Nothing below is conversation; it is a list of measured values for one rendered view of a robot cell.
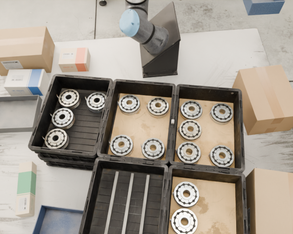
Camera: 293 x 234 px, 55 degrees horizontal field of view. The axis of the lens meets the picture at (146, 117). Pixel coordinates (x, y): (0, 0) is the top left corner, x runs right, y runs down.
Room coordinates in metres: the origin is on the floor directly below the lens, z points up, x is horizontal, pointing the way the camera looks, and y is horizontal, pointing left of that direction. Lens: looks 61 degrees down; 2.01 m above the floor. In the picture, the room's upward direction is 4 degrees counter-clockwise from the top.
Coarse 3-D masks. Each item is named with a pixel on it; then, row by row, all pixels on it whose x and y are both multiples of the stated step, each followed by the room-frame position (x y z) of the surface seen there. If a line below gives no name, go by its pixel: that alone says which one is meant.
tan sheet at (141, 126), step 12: (120, 96) 0.79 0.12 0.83; (144, 96) 0.78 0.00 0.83; (144, 108) 0.71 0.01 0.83; (120, 120) 0.65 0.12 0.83; (132, 120) 0.64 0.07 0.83; (144, 120) 0.64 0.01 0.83; (156, 120) 0.63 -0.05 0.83; (168, 120) 0.63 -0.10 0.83; (120, 132) 0.58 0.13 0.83; (132, 132) 0.58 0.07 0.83; (144, 132) 0.57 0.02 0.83; (156, 132) 0.57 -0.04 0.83; (132, 156) 0.46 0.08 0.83
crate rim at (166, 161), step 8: (120, 80) 0.81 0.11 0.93; (128, 80) 0.81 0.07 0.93; (136, 80) 0.80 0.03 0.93; (112, 88) 0.77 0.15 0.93; (112, 96) 0.72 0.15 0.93; (104, 120) 0.60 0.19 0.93; (104, 128) 0.56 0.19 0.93; (168, 136) 0.50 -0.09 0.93; (168, 144) 0.47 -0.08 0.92; (168, 152) 0.43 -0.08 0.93; (136, 160) 0.40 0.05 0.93; (144, 160) 0.40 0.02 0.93; (160, 160) 0.40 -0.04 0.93; (168, 160) 0.39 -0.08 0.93
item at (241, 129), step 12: (180, 84) 0.76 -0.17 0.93; (240, 96) 0.67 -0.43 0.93; (240, 108) 0.62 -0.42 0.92; (240, 120) 0.55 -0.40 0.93; (240, 132) 0.49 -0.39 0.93; (240, 144) 0.44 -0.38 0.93; (240, 156) 0.39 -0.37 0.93; (204, 168) 0.35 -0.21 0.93; (216, 168) 0.34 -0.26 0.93; (228, 168) 0.34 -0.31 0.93
